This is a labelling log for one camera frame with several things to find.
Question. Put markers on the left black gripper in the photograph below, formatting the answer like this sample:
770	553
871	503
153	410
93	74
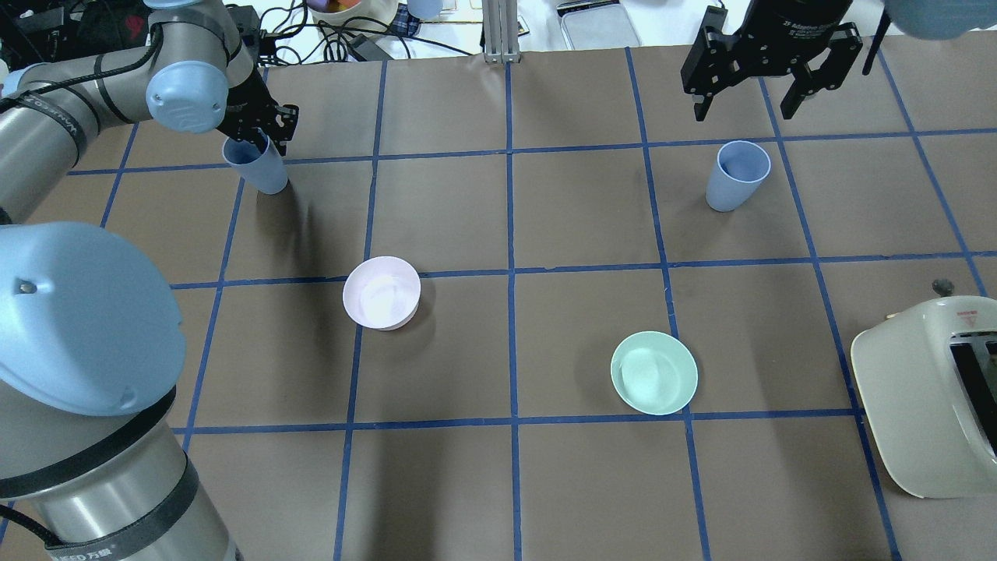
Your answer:
248	107

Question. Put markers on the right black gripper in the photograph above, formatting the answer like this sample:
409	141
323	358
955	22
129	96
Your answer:
781	27

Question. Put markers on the blue cup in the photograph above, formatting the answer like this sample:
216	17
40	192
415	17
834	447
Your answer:
739	169
265	172
425	10

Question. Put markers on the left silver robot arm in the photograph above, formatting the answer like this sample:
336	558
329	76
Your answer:
92	347

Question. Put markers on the black power adapter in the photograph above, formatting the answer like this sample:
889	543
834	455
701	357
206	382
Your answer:
362	49

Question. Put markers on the bowl of foam blocks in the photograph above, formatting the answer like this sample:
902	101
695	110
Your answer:
366	15

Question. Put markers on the silver kitchen scale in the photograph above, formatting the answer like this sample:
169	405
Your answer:
596	25

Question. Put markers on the pink bowl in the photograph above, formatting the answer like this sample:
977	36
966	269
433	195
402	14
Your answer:
382	293

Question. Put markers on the blue cup on desk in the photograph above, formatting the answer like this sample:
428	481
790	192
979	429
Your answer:
425	10

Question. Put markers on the green bowl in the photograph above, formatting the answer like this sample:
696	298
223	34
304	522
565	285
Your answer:
654	373

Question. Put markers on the cream white toaster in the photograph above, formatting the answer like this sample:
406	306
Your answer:
927	381

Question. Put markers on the aluminium frame post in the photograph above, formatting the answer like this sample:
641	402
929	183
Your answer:
501	32

